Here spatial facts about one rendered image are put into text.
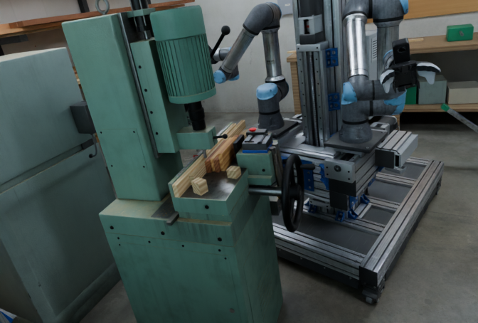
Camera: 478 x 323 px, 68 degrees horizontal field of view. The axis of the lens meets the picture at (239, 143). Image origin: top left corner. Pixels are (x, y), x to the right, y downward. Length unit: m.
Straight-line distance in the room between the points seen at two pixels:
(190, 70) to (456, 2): 3.44
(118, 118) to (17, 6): 2.46
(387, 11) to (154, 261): 1.35
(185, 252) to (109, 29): 0.84
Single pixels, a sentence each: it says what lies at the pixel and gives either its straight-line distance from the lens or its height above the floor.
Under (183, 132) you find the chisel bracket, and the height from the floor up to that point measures 1.07.
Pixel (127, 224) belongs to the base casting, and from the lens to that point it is 1.47.
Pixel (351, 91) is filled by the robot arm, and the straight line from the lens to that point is 1.38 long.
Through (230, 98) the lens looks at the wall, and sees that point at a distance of 5.07.
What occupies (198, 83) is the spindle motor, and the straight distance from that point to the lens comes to 1.23.
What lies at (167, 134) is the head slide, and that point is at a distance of 1.34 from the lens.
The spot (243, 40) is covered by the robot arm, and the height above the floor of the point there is 1.30.
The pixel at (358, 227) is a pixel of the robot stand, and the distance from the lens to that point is 2.14.
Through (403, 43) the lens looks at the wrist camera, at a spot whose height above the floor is 1.31.
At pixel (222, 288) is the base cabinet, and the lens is 1.44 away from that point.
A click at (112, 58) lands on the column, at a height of 1.38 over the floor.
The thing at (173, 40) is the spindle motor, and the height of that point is 1.41.
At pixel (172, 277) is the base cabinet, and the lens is 1.53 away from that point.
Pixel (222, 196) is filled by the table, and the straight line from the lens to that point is 1.21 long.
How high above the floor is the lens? 1.50
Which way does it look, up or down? 22 degrees down
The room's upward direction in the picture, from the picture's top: 9 degrees counter-clockwise
